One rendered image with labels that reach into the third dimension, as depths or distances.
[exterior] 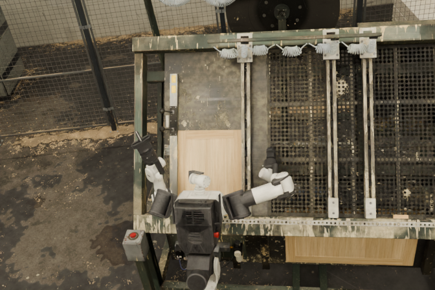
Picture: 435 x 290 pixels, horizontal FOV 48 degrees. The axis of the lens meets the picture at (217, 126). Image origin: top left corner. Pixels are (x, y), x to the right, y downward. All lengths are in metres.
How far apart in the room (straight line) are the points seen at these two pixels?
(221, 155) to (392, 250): 1.39
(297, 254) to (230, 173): 0.88
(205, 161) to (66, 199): 2.18
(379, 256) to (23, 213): 3.29
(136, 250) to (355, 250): 1.55
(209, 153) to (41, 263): 2.01
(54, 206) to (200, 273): 2.62
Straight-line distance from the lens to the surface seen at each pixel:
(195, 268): 2.82
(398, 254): 3.82
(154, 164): 2.92
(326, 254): 3.78
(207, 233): 2.68
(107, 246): 4.55
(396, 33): 3.30
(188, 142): 3.32
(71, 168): 5.51
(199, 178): 2.75
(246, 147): 3.24
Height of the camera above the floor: 3.26
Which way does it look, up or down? 36 degrees down
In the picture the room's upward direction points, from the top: 8 degrees counter-clockwise
